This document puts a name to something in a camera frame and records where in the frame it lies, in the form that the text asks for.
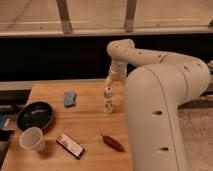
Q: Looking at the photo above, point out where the red white flat box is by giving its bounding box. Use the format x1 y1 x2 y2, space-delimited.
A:
56 133 85 159

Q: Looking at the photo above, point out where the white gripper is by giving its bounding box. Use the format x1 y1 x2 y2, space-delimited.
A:
105 60 127 87

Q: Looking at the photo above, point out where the black ceramic bowl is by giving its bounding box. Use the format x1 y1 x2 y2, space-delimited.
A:
17 101 53 131

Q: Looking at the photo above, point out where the blue sponge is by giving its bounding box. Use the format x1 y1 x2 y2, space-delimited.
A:
64 91 76 107

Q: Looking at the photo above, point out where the dark red pepper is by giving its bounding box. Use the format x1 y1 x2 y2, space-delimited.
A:
102 135 125 152

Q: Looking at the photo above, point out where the small clear bottle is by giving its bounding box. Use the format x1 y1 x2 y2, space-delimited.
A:
103 87 113 113

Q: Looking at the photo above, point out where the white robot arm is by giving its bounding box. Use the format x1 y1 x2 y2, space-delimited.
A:
107 39 211 171

